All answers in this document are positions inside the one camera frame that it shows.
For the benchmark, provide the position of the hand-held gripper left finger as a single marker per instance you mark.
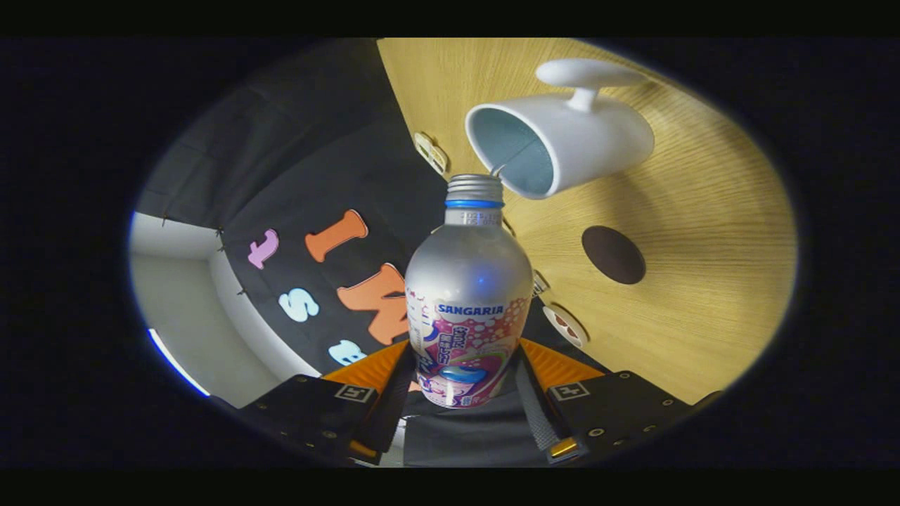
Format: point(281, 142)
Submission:
point(394, 409)

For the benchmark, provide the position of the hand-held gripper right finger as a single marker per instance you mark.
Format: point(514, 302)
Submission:
point(538, 416)

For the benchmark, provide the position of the silver juice bottle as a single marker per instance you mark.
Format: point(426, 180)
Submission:
point(467, 267)

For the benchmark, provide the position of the dark brown round coaster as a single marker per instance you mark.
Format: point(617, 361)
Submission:
point(614, 254)

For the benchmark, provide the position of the white cup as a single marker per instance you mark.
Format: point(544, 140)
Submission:
point(598, 140)

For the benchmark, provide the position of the white round plate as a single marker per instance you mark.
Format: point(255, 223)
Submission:
point(580, 337)

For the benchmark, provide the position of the large ceiling light panel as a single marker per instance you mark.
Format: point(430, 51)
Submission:
point(176, 365)

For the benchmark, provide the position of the wooden table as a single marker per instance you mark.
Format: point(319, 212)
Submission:
point(703, 246)

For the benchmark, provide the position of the white divided tray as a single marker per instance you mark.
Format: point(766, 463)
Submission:
point(430, 153)

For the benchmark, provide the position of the black backdrop cloth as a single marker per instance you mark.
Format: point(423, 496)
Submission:
point(281, 176)

